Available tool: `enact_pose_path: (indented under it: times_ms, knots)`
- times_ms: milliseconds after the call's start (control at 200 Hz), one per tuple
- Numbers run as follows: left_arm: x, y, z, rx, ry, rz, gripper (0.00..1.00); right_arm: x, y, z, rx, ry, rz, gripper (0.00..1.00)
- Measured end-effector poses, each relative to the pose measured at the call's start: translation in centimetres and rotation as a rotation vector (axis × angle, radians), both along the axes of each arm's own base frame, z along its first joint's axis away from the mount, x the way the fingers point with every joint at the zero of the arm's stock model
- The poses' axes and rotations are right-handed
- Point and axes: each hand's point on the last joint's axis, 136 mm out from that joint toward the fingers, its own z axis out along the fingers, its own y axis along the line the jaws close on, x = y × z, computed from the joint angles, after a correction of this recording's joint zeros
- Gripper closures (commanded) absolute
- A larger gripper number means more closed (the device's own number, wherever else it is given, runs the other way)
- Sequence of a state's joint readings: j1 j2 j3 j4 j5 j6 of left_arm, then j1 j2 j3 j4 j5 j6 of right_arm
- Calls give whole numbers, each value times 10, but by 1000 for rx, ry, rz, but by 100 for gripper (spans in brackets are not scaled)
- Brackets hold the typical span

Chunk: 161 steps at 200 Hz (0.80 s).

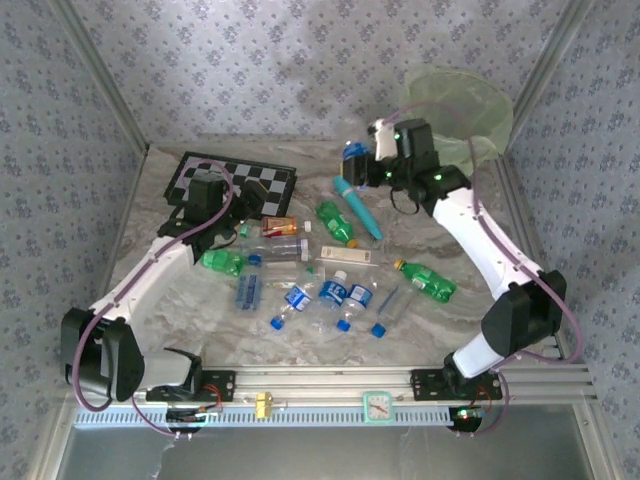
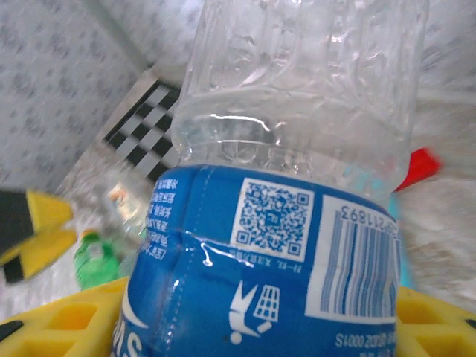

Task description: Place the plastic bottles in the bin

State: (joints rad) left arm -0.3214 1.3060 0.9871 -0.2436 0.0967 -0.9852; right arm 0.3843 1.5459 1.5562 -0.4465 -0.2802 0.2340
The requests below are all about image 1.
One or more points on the small blue plastic bottle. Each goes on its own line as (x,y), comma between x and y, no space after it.
(356,149)

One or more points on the orange label bottle white cap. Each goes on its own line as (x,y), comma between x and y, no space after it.
(279,226)

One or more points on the clear plastic bottle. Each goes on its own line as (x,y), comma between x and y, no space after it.
(290,256)

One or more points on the blue label bottle white cap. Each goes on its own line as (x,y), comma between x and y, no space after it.
(332,291)

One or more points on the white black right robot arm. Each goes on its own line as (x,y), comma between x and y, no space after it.
(475,240)

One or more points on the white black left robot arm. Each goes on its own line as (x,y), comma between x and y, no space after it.
(150,280)

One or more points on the bin with green liner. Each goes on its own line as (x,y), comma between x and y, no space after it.
(465,95)

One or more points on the black grey chessboard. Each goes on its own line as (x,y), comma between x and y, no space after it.
(270,172)

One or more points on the small bottle green cap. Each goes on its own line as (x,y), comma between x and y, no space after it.
(246,230)

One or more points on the teal plastic tube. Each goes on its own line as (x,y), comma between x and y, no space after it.
(360,210)

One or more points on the green bottle yellow cap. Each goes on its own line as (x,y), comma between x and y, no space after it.
(336,222)
(430,282)

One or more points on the green bottle blue cap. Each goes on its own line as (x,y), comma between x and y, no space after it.
(222,261)

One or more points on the cream cardboard box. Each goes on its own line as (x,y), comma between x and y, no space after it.
(345,254)

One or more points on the crushed bottle blue label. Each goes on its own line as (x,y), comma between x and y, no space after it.
(249,292)

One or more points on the clear bottle blue cap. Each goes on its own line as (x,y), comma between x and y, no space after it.
(397,305)

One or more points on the teal square clock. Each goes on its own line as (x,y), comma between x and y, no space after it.
(378,407)

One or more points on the grey metal panel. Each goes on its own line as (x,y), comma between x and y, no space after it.
(320,455)

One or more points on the aluminium side rail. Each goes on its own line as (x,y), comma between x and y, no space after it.
(522,225)

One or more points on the aluminium frame post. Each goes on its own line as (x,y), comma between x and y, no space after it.
(102,75)
(554,50)

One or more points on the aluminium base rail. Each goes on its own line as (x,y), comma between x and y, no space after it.
(320,382)

